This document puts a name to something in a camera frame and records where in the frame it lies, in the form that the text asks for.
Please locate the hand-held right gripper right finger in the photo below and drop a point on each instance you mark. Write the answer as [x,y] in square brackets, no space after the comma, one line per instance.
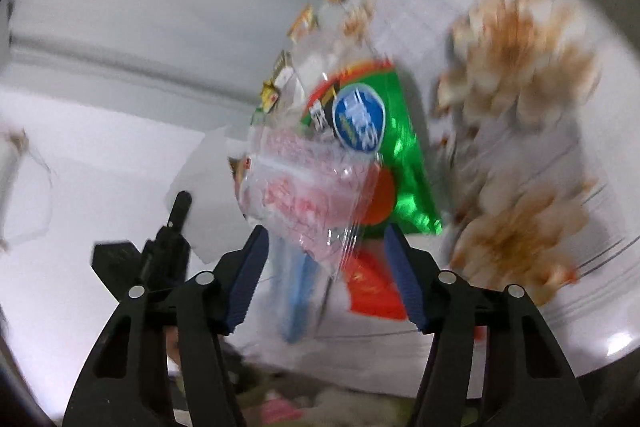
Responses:
[407,287]

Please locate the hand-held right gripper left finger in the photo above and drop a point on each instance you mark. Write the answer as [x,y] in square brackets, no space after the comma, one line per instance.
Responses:
[245,277]

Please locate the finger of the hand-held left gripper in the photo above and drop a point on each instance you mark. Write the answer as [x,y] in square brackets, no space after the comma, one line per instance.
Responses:
[180,207]

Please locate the red orange snack packet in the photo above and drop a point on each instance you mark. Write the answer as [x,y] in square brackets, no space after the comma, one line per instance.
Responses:
[375,292]

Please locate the blue narrow object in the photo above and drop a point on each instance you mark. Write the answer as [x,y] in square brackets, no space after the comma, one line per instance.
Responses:
[300,302]

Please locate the clear red printed plastic bag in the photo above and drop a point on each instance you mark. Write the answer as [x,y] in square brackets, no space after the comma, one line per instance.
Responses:
[300,177]

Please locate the green foil snack packet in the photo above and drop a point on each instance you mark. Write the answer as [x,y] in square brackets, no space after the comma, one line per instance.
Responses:
[405,147]

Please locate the small yellow snack packet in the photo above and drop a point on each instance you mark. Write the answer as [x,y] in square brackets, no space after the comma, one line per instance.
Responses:
[270,96]

